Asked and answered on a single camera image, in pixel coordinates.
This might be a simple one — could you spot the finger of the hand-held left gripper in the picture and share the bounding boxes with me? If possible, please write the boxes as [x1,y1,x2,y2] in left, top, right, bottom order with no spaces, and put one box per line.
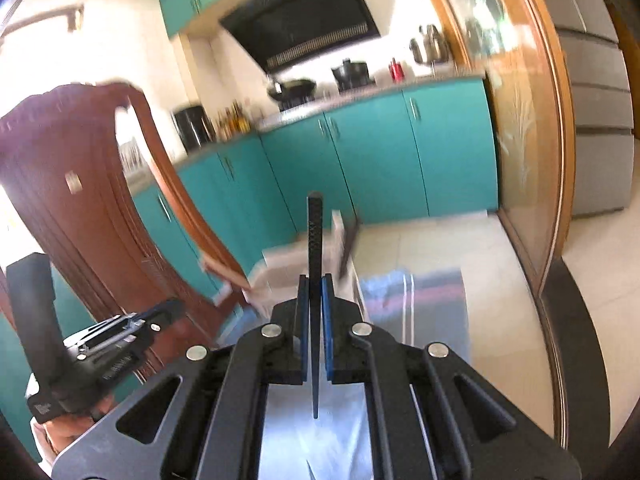
[106,299,184,347]

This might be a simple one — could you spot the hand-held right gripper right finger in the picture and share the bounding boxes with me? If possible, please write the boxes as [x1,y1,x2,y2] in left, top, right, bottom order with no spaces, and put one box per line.
[321,272,583,480]

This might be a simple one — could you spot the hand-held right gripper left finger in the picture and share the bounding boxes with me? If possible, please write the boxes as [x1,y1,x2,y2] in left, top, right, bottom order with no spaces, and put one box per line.
[50,274,311,480]

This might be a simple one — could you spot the white plastic lattice basket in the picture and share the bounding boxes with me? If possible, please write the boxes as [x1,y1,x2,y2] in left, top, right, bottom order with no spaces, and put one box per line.
[247,210,363,318]

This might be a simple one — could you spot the black chopstick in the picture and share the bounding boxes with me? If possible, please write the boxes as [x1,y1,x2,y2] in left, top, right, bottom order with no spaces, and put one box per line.
[307,191,326,420]

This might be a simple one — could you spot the person's left hand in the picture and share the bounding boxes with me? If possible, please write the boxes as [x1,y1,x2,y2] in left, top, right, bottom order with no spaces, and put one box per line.
[42,399,108,454]

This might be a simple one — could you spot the blue striped towel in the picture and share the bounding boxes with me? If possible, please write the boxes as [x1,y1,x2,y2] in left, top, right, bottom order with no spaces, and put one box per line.
[220,269,472,480]

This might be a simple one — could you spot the teal kitchen base cabinets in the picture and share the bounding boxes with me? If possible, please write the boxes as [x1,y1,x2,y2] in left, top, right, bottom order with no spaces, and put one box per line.
[130,76,501,306]

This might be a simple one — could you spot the black countertop appliance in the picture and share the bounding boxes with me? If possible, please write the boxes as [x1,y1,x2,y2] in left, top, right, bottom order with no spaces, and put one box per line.
[172,105,217,153]

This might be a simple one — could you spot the row of condiment bottles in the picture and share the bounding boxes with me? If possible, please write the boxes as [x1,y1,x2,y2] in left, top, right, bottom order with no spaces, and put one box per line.
[216,101,251,138]

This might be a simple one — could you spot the grey kitchen countertop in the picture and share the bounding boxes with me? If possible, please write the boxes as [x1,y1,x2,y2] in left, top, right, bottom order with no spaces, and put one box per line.
[122,71,487,181]

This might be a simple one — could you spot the black wok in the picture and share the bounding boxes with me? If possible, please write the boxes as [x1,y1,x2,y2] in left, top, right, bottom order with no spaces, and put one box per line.
[266,77,317,102]

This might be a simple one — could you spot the wood framed glass sliding door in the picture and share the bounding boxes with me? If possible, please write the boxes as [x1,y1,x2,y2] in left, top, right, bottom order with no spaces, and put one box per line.
[415,0,576,291]

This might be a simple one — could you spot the black cooking pot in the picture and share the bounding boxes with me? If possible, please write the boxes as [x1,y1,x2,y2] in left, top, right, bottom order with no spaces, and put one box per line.
[331,59,375,92]

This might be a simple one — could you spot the stainless steel kettle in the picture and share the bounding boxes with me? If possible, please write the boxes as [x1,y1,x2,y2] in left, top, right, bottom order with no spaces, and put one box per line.
[410,24,451,65]

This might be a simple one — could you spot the black range hood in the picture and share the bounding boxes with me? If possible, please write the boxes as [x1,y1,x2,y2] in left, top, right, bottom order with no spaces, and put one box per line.
[219,0,382,73]

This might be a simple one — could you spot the grey refrigerator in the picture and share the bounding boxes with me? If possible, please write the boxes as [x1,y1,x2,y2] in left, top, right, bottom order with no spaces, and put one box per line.
[520,0,640,217]

